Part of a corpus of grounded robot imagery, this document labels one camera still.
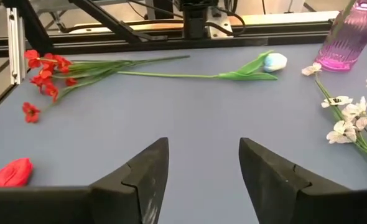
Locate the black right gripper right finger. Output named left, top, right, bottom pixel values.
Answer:
left=238, top=137, right=367, bottom=224

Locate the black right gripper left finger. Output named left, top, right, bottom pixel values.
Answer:
left=0, top=137, right=170, bottom=224

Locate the white blossom flower spray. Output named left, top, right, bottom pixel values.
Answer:
left=300, top=62, right=367, bottom=170

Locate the red tulip green stem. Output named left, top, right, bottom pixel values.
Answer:
left=0, top=157, right=34, bottom=188

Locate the white tulip green stem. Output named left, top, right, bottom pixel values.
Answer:
left=117, top=50, right=289, bottom=82

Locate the red small-blossom flower spray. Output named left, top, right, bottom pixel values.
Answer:
left=21, top=49, right=191, bottom=124

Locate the purple ribbed glass vase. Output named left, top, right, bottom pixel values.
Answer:
left=314, top=0, right=367, bottom=73

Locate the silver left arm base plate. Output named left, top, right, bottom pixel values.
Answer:
left=205, top=7, right=234, bottom=40

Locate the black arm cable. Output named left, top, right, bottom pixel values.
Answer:
left=203, top=6, right=247, bottom=37

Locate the silver aluminium extrusion post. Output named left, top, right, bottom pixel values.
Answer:
left=6, top=7, right=27, bottom=85

